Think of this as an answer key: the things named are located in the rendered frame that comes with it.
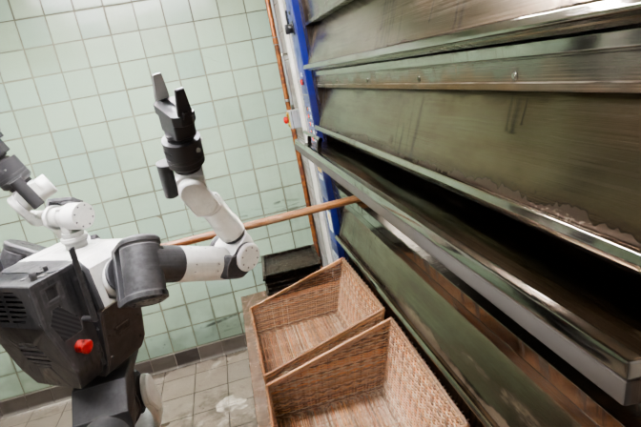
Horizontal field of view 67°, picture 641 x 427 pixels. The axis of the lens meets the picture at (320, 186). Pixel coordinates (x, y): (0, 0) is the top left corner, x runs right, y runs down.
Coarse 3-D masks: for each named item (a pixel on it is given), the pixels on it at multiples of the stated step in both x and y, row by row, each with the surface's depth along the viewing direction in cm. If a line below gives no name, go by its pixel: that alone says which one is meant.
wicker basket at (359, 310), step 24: (336, 264) 223; (288, 288) 220; (312, 288) 224; (360, 288) 198; (264, 312) 220; (288, 312) 223; (312, 312) 226; (336, 312) 228; (360, 312) 197; (384, 312) 172; (264, 336) 219; (312, 336) 212; (336, 336) 170; (264, 360) 201; (288, 360) 198; (336, 360) 172; (360, 360) 175
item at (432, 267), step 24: (408, 240) 142; (432, 264) 124; (456, 288) 111; (480, 312) 102; (504, 336) 94; (528, 336) 88; (528, 360) 86; (552, 360) 81; (552, 384) 81; (576, 384) 74; (600, 408) 70; (624, 408) 68
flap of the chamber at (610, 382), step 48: (336, 144) 204; (384, 192) 115; (432, 192) 113; (480, 240) 79; (528, 240) 78; (480, 288) 65; (576, 288) 60; (624, 288) 60; (624, 336) 49; (624, 384) 42
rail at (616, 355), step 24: (336, 168) 140; (408, 216) 88; (432, 240) 79; (456, 240) 73; (480, 264) 64; (504, 288) 59; (528, 288) 56; (552, 312) 51; (576, 336) 47; (600, 336) 45; (600, 360) 44; (624, 360) 42
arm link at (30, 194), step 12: (24, 168) 139; (12, 180) 136; (24, 180) 138; (36, 180) 141; (48, 180) 141; (12, 192) 138; (24, 192) 135; (36, 192) 140; (48, 192) 142; (24, 204) 139; (36, 204) 137
